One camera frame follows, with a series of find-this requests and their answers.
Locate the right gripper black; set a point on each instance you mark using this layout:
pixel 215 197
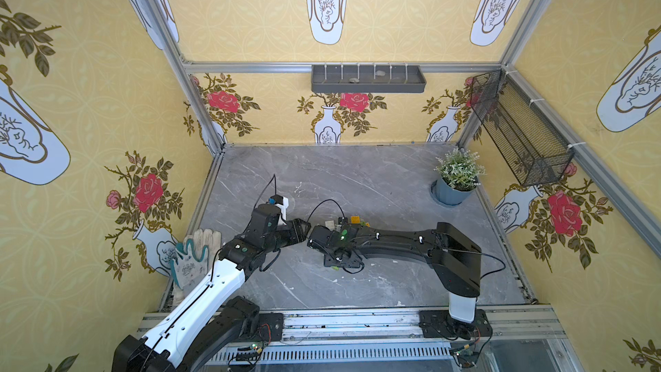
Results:
pixel 316 238

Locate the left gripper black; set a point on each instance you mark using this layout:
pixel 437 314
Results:
pixel 298 230

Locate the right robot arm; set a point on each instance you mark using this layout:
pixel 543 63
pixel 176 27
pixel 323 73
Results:
pixel 455 259

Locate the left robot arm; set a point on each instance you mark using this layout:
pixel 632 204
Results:
pixel 212 316

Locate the potted green plant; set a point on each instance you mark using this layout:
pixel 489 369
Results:
pixel 458 175

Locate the work gloves at wall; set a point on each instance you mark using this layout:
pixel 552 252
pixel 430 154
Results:
pixel 193 261

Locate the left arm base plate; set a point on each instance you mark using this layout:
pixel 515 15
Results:
pixel 269 329

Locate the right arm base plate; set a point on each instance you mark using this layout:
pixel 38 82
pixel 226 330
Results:
pixel 439 324

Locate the grey wall shelf tray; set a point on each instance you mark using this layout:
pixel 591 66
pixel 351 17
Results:
pixel 368 78

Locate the black wire mesh basket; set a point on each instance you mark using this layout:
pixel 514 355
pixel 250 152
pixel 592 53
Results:
pixel 532 147

